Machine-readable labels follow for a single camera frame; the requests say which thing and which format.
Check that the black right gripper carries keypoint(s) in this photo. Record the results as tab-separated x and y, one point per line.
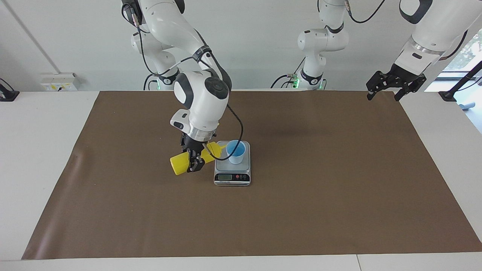
194	145

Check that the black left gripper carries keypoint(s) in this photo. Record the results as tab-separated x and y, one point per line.
403	77

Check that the yellow squeeze bottle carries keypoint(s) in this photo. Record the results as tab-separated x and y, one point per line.
179	165

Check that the light blue plastic cup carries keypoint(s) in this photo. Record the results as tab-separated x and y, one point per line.
236	154

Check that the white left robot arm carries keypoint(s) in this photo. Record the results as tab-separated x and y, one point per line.
433	30

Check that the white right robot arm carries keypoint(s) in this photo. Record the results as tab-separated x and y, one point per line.
203	94

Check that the silver digital kitchen scale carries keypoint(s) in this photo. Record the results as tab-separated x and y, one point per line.
232	177

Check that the black stand with pole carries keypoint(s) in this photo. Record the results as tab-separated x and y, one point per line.
448	95

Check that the light blue roll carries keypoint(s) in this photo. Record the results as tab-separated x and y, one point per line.
467	106

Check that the window with greenery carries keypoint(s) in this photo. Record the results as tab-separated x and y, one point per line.
470	52

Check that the brown table mat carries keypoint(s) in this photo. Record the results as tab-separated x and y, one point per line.
301	210

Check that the white wall socket strip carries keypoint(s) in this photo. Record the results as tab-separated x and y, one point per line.
56	82

